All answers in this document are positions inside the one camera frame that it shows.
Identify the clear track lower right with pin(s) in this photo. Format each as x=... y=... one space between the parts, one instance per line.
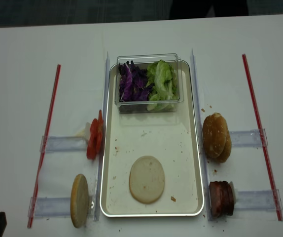
x=264 y=200

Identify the brown meat patties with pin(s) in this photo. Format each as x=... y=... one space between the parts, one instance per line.
x=222 y=199

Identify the red tomato slices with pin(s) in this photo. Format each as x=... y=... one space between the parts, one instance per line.
x=95 y=141

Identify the red rod right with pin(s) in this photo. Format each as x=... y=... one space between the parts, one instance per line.
x=265 y=149

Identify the purple cabbage leaves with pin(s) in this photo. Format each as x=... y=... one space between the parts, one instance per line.
x=134 y=84

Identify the cream metal tray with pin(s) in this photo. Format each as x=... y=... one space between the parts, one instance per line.
x=171 y=137

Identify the red rod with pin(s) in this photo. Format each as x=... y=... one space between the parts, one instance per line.
x=47 y=128
x=265 y=149

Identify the upright bun half left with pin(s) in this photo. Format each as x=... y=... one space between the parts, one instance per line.
x=79 y=201

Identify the white pusher block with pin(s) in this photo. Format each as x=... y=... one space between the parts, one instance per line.
x=86 y=132
x=232 y=189

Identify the white pusher block left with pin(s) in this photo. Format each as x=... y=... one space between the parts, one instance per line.
x=86 y=132

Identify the clear track upper left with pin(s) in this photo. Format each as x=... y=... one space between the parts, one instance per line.
x=62 y=144

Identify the white pusher block right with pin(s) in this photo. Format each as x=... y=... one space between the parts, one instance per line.
x=232 y=189

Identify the green lettuce pile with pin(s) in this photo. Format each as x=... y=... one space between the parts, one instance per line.
x=161 y=76

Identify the stacked bun tops right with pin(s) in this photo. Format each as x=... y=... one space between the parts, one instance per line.
x=216 y=138

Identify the clear track upper right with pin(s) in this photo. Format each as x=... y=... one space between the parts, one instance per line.
x=252 y=138

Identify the bun slice on tray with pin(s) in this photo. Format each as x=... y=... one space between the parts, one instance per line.
x=147 y=179

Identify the clear track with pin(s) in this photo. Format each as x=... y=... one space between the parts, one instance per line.
x=264 y=200
x=252 y=138
x=62 y=144
x=49 y=207

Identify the clear plastic salad box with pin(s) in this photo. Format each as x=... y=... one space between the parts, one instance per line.
x=149 y=106

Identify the red rod left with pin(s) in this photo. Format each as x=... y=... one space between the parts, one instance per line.
x=47 y=128

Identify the clear track lower left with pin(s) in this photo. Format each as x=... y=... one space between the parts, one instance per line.
x=49 y=207

